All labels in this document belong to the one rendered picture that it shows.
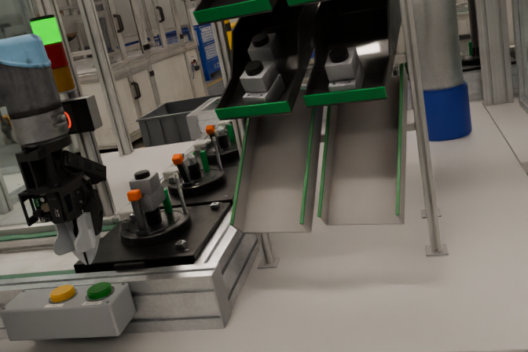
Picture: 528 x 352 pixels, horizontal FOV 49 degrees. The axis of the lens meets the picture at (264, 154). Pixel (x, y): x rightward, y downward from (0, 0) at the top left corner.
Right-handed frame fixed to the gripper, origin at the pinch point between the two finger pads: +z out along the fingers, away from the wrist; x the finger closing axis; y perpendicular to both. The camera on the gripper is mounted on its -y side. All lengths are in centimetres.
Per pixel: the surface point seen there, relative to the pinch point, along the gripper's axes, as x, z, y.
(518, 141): 79, 17, -85
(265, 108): 30.3, -17.0, -12.3
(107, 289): 1.8, 6.2, 0.6
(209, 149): -3, 4, -71
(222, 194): 10.3, 6.1, -38.5
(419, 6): 58, -22, -95
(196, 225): 9.5, 6.1, -22.2
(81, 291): -4.3, 7.2, -1.1
